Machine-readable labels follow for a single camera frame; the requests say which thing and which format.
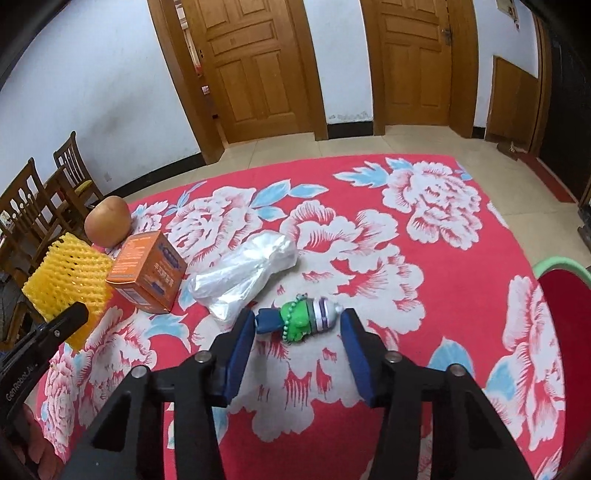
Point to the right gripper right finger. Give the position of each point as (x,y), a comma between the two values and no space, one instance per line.
(390,382)

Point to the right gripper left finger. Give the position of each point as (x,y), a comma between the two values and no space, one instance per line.
(208,380)

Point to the yellow foam fruit net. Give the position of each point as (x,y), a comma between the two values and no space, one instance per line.
(71,271)

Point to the green toy keychain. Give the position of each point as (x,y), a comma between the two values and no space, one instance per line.
(299,318)

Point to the clear plastic bag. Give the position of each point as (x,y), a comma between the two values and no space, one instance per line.
(239,276)

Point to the orange cardboard box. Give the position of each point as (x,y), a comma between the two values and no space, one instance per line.
(148,272)

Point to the red floral tablecloth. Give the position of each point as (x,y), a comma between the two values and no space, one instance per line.
(420,252)

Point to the wooden chair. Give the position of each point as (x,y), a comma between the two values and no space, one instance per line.
(69,158)
(34,223)

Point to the red apple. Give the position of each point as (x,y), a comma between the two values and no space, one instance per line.
(108,223)

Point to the red door mat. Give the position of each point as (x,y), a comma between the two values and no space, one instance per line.
(553,184)

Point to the left wooden door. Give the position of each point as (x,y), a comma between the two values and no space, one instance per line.
(242,70)

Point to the wooden door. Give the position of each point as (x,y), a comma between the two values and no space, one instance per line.
(242,70)
(424,63)

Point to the right wooden door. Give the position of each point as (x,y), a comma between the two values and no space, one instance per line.
(424,63)

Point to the low wooden wall panel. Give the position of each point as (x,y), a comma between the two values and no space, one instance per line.
(514,104)

